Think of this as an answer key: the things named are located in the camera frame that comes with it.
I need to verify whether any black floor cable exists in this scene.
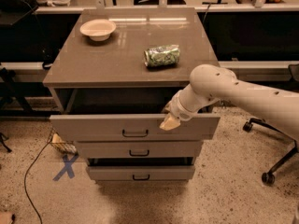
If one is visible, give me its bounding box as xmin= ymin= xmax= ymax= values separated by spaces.
xmin=23 ymin=140 xmax=52 ymax=224

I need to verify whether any grey middle drawer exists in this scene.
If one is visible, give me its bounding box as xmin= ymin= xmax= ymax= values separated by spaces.
xmin=74 ymin=141 xmax=203 ymax=159

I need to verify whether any grey bottom drawer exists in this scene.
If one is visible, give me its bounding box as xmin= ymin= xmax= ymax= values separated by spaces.
xmin=86 ymin=166 xmax=195 ymax=181

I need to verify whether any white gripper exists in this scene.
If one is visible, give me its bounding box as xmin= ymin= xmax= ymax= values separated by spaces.
xmin=160 ymin=91 xmax=196 ymax=131

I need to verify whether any wire basket with items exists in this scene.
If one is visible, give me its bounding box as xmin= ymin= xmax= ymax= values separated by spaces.
xmin=48 ymin=129 xmax=78 ymax=155

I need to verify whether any white paper bowl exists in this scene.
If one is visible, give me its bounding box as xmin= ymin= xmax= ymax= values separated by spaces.
xmin=79 ymin=19 xmax=116 ymax=41

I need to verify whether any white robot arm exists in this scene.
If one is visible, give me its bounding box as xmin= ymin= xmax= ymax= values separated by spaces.
xmin=160 ymin=64 xmax=299 ymax=141

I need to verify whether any black office chair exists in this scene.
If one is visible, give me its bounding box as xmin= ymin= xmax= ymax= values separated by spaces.
xmin=242 ymin=63 xmax=299 ymax=187

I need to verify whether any crushed green soda can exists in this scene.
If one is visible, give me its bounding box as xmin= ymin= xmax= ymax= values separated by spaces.
xmin=144 ymin=45 xmax=180 ymax=68

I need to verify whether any blue tape cross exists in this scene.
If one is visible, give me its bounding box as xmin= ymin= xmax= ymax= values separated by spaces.
xmin=53 ymin=154 xmax=78 ymax=181

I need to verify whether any black chair at left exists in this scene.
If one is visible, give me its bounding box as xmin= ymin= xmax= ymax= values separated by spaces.
xmin=0 ymin=0 xmax=38 ymax=27

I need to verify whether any grey drawer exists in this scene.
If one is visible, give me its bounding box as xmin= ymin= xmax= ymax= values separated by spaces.
xmin=50 ymin=114 xmax=220 ymax=142
xmin=86 ymin=166 xmax=195 ymax=181
xmin=74 ymin=141 xmax=203 ymax=159

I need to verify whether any grey top drawer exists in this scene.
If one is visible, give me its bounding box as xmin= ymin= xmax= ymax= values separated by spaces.
xmin=50 ymin=114 xmax=220 ymax=142

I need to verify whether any grey drawer cabinet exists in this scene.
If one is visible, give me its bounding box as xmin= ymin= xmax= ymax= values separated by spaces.
xmin=42 ymin=7 xmax=221 ymax=183

